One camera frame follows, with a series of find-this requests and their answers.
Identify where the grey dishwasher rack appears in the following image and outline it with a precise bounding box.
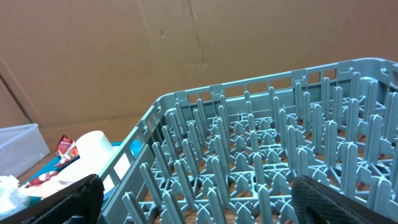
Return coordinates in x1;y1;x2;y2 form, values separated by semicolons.
98;58;397;223

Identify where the teal plastic tray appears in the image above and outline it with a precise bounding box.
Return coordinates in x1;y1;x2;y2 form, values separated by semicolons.
28;140;141;206

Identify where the small red sauce packet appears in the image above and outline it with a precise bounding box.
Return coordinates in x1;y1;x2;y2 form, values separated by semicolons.
24;171;59;188

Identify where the clear plastic bin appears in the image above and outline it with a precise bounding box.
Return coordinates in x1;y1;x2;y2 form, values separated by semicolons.
1;123;50;177

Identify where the white round plate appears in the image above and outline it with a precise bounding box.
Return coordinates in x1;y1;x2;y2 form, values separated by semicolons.
21;158;115;198

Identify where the white paper cup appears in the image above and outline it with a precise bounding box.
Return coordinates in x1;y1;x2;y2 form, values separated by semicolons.
76;131;114;161

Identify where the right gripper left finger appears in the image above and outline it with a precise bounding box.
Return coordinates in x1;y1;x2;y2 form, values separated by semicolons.
1;174;104;224

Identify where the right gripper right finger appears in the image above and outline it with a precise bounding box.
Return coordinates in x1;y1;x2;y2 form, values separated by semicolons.
291;175;395;224

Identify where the crumpled white napkin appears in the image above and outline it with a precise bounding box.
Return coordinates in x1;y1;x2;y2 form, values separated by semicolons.
1;175;30;220

